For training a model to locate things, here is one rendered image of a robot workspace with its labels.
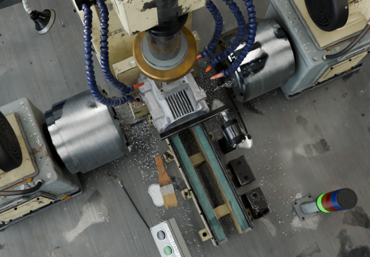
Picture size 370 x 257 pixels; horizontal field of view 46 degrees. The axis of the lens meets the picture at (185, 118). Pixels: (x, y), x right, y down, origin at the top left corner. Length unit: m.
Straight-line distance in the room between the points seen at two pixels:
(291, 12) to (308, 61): 0.17
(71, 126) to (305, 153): 0.89
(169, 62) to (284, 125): 0.71
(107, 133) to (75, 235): 0.49
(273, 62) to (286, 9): 0.19
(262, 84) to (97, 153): 0.58
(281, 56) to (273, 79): 0.08
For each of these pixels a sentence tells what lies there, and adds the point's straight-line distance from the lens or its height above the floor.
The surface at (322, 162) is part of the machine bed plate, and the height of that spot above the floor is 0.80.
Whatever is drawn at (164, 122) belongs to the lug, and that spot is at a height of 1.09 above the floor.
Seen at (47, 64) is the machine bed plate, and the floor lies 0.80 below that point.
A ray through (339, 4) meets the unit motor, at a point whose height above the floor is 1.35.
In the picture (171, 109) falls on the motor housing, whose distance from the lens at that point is 1.43.
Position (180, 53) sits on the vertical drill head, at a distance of 1.20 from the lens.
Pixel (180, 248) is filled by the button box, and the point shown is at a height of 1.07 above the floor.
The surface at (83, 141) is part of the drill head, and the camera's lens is 1.37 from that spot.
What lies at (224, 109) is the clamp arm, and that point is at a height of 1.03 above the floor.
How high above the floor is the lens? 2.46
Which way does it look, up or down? 75 degrees down
